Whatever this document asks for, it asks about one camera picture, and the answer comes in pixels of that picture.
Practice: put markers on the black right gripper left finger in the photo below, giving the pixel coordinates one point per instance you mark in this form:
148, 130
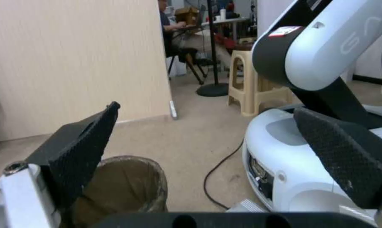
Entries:
80, 152

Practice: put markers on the cream partition panel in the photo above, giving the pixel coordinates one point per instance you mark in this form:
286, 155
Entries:
76, 64

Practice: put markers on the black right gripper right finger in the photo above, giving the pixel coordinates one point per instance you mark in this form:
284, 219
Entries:
343, 152

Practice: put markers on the cardboard box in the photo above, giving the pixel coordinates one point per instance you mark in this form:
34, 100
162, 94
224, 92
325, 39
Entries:
186, 14

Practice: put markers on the black office chair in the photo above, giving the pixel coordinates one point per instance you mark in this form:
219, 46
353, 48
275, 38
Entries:
187, 64

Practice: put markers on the beige plastic stool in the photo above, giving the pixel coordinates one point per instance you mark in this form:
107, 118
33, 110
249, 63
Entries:
257, 83

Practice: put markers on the black floor stand pole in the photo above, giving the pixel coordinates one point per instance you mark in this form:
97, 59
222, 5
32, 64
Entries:
213, 59

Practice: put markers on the person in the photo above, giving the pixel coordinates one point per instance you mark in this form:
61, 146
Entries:
173, 31

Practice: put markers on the grey power adapter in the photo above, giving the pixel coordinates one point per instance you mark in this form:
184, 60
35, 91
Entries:
246, 206

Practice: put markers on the white desk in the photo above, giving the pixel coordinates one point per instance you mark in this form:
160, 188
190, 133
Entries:
229, 22

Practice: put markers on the brown trash can with bag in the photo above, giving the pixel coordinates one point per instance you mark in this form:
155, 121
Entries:
127, 185

